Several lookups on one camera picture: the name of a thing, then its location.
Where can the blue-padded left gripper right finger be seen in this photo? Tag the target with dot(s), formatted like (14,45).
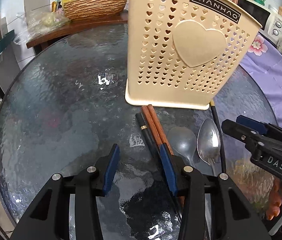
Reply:
(173,168)

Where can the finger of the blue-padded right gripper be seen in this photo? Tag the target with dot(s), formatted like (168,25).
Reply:
(252,124)
(237,131)

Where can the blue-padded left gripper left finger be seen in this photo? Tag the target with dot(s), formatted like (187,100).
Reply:
(106,167)

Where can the grey plastic spoon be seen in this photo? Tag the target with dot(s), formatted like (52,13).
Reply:
(183,142)

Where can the black chopstick with gold band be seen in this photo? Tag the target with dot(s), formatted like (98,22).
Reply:
(151,144)

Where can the shiny metal spoon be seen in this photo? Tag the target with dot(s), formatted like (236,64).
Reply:
(208,144)

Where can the right hand with painted nails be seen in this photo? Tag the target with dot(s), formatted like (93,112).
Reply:
(275,200)

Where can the purple floral cloth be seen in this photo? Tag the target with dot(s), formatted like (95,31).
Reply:
(263,62)

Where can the round glass table top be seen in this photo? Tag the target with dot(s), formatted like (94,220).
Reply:
(66,109)

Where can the white microwave oven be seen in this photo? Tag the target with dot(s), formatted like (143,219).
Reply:
(271,21)

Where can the beige heart-pattern utensil holder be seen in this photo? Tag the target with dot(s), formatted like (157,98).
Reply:
(182,52)

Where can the dark wooden counter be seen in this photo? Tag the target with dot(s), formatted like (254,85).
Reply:
(44,41)

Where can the clear plastic bag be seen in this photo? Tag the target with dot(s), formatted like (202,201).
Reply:
(37,23)

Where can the woven-pattern basin sink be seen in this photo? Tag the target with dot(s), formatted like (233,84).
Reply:
(85,10)

